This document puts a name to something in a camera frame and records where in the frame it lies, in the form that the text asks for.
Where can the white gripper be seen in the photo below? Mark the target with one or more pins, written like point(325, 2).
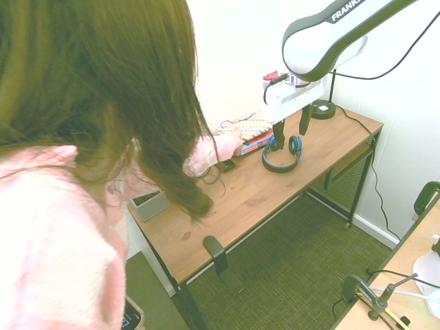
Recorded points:
point(292, 99)

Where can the black and blue headphones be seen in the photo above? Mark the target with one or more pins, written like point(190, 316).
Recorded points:
point(278, 168)

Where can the pink sleeved forearm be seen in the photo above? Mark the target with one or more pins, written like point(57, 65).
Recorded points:
point(206, 151)

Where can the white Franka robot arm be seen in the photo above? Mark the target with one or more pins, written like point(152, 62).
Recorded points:
point(309, 44)

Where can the black headphone hanger hook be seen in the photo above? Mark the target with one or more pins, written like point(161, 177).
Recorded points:
point(220, 258)

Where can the person's hand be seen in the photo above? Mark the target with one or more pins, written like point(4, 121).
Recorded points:
point(235, 139)

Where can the black round lamp base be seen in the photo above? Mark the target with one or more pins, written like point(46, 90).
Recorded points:
point(323, 110)

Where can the red and blue book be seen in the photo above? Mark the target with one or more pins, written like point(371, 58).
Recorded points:
point(256, 144)

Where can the stack of books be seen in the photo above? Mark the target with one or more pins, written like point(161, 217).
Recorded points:
point(251, 125)

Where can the red and white wrist module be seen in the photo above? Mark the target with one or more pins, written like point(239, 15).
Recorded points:
point(269, 78)

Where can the thin black lamp pole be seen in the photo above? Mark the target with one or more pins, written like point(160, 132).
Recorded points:
point(332, 86)

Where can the black calculator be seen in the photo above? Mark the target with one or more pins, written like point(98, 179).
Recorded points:
point(225, 166)

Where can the grey desk organizer box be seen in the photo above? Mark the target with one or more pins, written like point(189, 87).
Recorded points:
point(151, 206)

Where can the black C clamp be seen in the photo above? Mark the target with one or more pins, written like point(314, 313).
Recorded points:
point(352, 287)

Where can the grey gooseneck stand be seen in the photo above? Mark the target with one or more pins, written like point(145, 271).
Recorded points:
point(386, 295)

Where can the white rounded device base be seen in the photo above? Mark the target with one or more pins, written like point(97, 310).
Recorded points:
point(428, 271)

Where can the person with long brown hair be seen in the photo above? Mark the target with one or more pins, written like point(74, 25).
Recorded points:
point(86, 86)

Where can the yellow and black tool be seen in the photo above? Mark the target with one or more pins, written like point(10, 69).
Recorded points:
point(392, 314)

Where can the smartphone with dark screen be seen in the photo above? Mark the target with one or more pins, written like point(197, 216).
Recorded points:
point(133, 314)

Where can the black curved clamp bracket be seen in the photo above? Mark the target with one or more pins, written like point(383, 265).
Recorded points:
point(424, 199)

